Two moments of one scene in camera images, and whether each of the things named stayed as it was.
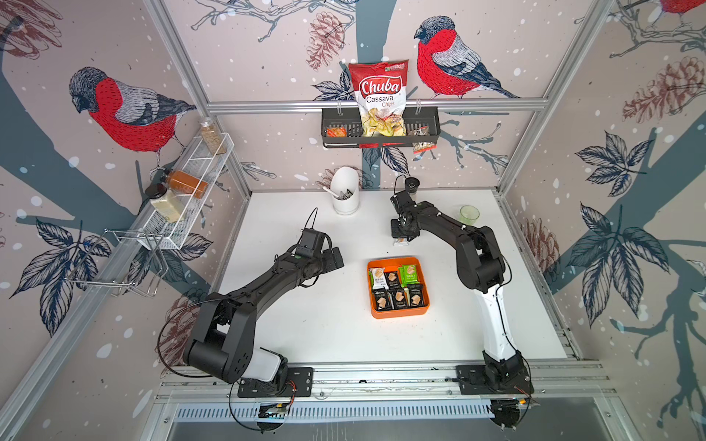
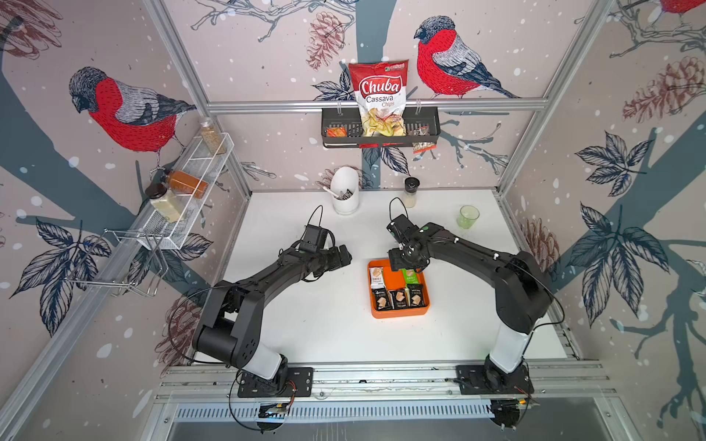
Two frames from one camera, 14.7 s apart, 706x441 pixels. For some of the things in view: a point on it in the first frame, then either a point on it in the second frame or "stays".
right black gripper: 395,235 -> 394,265
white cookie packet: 380,280 stays
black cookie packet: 398,297 stays
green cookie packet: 408,275 stays
